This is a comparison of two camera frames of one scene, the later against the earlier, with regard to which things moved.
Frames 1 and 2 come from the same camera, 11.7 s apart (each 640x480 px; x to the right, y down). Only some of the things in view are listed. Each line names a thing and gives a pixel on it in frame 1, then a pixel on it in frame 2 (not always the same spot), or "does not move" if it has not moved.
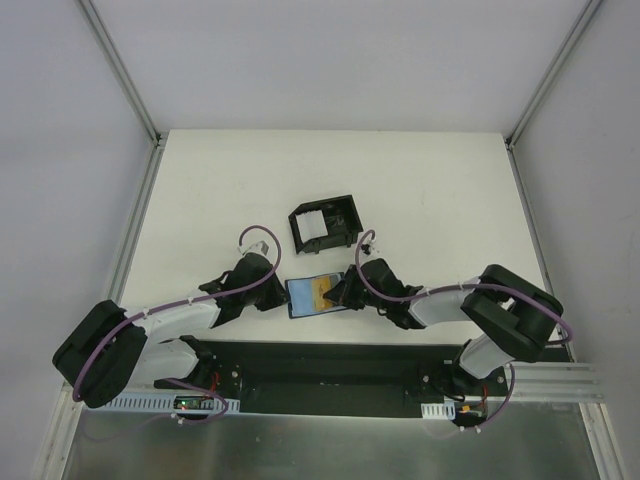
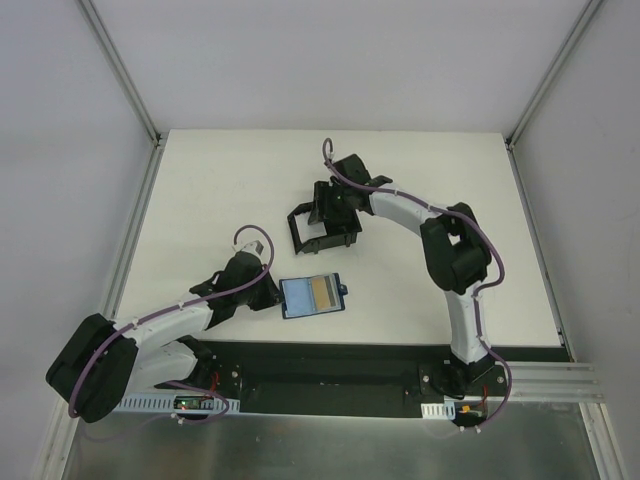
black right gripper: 351,288 to 334,215
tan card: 320,287 does not move
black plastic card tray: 341,219 does not move
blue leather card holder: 306,295 does not move
